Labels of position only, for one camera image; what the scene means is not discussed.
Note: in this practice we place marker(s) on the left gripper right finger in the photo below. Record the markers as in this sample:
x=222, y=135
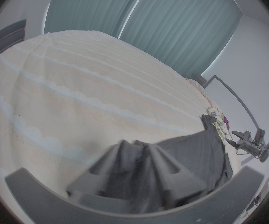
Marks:
x=176, y=183

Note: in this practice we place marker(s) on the bed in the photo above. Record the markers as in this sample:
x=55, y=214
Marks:
x=90, y=90

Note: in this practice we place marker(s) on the cream pillow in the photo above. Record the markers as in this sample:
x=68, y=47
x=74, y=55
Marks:
x=196, y=87

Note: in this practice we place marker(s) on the white printed garment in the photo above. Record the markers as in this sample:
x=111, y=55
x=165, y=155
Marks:
x=216, y=115

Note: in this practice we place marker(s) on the blue-green curtain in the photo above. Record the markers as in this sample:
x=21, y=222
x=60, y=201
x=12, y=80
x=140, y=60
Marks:
x=183, y=27
x=85, y=8

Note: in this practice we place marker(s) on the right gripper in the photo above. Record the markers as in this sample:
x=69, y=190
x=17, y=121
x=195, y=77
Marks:
x=249, y=145

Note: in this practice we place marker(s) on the grey bedside table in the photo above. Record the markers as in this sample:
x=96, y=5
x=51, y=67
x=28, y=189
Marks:
x=198, y=78

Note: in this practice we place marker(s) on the black T-shirt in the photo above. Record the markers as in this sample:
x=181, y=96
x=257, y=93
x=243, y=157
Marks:
x=195, y=153

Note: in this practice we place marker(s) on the black chest of drawers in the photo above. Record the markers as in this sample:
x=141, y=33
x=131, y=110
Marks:
x=3, y=41

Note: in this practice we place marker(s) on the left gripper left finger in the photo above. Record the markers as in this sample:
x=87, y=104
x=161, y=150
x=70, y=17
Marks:
x=104, y=181

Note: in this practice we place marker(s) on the purple garment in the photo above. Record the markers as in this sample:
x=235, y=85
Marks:
x=227, y=124

